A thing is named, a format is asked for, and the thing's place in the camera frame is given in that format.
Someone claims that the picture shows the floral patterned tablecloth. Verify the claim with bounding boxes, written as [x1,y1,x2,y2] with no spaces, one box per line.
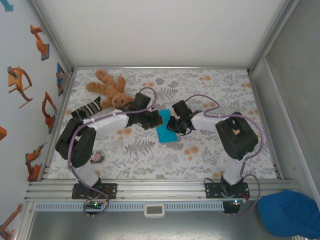
[47,68,278,180]

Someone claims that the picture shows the aluminium frame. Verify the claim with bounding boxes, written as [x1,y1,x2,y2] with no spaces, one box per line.
[23,0,301,202]

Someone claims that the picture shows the slotted cable duct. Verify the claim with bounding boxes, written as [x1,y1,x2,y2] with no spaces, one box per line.
[34,201,225,211]

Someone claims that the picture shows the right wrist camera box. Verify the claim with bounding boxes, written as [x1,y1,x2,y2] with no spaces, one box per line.
[172,99,192,117]

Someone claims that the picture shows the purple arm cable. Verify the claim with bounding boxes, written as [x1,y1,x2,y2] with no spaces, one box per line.
[184,94,266,217]
[67,87,158,218]

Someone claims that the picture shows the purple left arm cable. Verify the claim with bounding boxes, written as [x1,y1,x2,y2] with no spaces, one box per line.
[67,87,158,218]

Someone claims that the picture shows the white digital timer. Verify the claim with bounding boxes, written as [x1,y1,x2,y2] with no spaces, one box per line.
[143,203,166,219]

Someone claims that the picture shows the blue and orange wall sticker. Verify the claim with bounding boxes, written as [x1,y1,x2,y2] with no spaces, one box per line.
[56,62,66,97]

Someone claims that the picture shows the brown plush teddy bear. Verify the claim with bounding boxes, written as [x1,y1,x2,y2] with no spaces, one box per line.
[86,69,135,110]

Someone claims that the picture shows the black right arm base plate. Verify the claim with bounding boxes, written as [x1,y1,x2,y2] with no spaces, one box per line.
[204,182,250,200]

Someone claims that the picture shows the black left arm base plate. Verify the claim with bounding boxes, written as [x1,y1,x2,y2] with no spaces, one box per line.
[71,183,118,200]

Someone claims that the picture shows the blue cap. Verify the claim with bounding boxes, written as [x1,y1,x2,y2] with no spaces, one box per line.
[257,189,320,238]

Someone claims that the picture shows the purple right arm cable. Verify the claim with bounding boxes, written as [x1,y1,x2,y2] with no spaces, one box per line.
[184,94,266,217]

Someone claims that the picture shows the orange claw machine wall sticker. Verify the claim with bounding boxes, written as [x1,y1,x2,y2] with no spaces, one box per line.
[6,66,34,109]

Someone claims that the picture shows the black white striped sock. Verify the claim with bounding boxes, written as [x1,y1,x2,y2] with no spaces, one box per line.
[71,96,103,120]

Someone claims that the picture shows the blue paper sheet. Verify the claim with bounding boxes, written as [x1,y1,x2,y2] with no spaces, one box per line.
[155,109,179,144]

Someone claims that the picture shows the stars and stripes sock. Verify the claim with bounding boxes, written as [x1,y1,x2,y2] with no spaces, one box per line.
[89,149,105,165]

